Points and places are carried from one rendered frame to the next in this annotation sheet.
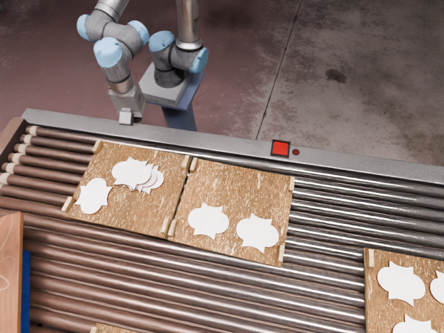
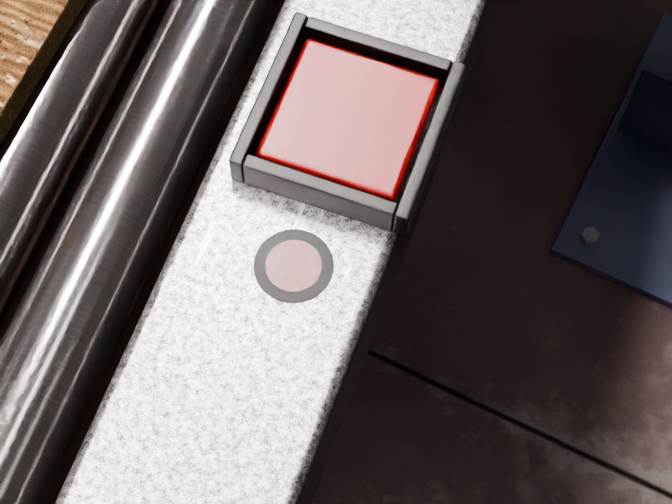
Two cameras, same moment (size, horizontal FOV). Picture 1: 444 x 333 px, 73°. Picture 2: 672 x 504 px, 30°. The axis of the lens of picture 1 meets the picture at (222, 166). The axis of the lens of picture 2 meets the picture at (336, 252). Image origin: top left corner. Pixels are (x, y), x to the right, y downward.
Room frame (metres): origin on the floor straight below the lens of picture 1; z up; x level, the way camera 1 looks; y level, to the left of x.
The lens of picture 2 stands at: (0.67, -0.51, 1.37)
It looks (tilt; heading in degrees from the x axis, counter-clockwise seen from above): 66 degrees down; 94
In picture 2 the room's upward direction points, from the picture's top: 1 degrees clockwise
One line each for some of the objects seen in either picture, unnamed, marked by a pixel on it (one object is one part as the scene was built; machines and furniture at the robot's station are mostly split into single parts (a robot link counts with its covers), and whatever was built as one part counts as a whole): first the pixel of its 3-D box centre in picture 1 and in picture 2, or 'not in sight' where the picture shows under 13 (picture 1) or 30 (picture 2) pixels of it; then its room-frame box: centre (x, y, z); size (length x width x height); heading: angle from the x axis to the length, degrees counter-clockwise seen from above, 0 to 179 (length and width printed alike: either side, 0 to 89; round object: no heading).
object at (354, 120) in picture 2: (280, 148); (349, 123); (0.66, -0.25, 0.92); 0.06 x 0.06 x 0.01; 75
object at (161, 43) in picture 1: (164, 49); not in sight; (1.13, 0.22, 1.08); 0.13 x 0.12 x 0.14; 61
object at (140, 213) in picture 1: (130, 185); not in sight; (0.54, 0.37, 0.93); 0.41 x 0.35 x 0.02; 73
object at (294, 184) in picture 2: (280, 148); (349, 121); (0.66, -0.25, 0.92); 0.08 x 0.08 x 0.02; 75
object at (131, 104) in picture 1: (125, 103); not in sight; (0.70, 0.31, 1.23); 0.12 x 0.09 x 0.16; 169
